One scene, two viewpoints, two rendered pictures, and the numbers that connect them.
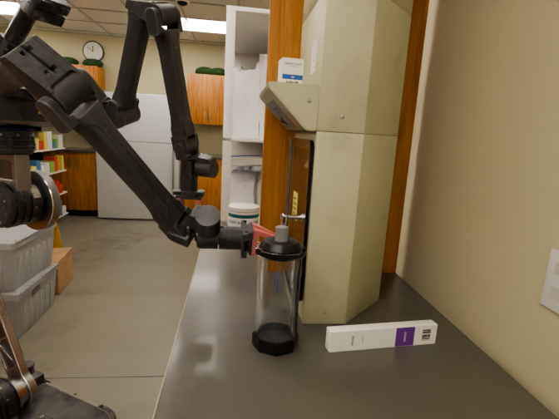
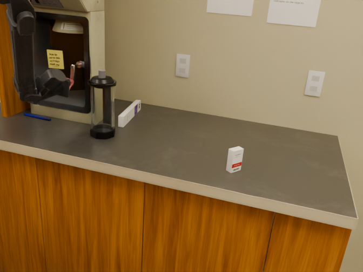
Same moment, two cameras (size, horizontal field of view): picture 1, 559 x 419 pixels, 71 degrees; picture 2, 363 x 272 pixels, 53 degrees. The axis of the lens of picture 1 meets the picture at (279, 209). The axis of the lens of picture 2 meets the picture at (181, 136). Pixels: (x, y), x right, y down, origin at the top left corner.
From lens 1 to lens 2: 113 cm
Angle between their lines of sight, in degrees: 65
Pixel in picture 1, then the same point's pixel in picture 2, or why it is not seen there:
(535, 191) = (164, 31)
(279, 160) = (6, 28)
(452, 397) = (170, 119)
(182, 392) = (117, 160)
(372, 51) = not seen: outside the picture
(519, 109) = not seen: outside the picture
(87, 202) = not seen: outside the picture
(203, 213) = (56, 74)
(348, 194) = (102, 45)
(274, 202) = (8, 61)
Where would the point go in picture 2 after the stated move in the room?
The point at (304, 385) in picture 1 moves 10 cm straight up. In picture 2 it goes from (139, 137) to (140, 114)
